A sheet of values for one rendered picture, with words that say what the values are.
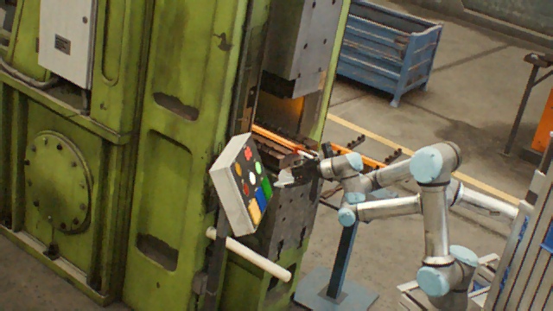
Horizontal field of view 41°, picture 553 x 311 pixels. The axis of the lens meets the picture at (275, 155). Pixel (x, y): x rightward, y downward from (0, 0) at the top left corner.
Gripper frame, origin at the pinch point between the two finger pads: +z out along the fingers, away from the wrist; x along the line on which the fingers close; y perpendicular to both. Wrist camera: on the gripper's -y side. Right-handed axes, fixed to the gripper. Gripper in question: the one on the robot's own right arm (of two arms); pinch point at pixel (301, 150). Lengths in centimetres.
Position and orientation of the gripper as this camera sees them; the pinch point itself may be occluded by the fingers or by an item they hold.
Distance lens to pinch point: 339.0
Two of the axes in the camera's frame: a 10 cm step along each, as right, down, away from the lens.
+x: 5.9, -2.5, 7.6
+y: -1.7, 8.9, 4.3
